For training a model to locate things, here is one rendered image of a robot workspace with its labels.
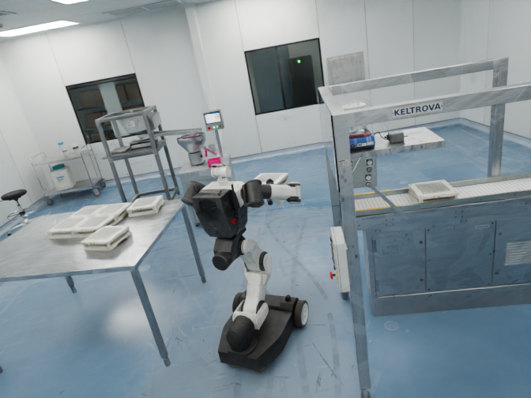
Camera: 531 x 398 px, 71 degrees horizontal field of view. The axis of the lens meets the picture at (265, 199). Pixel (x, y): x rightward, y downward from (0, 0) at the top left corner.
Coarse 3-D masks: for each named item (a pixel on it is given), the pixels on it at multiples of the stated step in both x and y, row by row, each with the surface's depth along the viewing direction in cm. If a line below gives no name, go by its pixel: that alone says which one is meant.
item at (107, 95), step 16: (96, 80) 678; (112, 80) 680; (128, 80) 681; (80, 96) 688; (96, 96) 689; (112, 96) 690; (128, 96) 692; (80, 112) 699; (96, 112) 700; (112, 112) 701; (96, 128) 711; (112, 128) 712
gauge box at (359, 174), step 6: (354, 162) 226; (360, 162) 225; (366, 162) 225; (360, 168) 227; (366, 168) 227; (372, 168) 226; (354, 174) 229; (360, 174) 228; (366, 174) 228; (372, 174) 228; (354, 180) 230; (360, 180) 230; (372, 180) 229; (354, 186) 232; (360, 186) 232; (366, 186) 231
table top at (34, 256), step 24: (48, 216) 353; (144, 216) 310; (168, 216) 301; (24, 240) 307; (48, 240) 298; (72, 240) 289; (144, 240) 267; (0, 264) 271; (24, 264) 264; (48, 264) 258; (72, 264) 251; (96, 264) 245; (120, 264) 240
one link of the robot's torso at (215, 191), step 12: (204, 192) 221; (216, 192) 218; (228, 192) 216; (240, 192) 220; (204, 204) 215; (216, 204) 211; (228, 204) 216; (240, 204) 221; (204, 216) 220; (216, 216) 216; (228, 216) 216; (240, 216) 226; (204, 228) 227; (216, 228) 223; (228, 228) 219; (240, 228) 230
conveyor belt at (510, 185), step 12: (516, 180) 252; (528, 180) 249; (468, 192) 248; (480, 192) 245; (492, 192) 242; (504, 192) 239; (360, 204) 259; (372, 204) 256; (384, 204) 253; (396, 204) 250; (408, 204) 247; (456, 204) 236
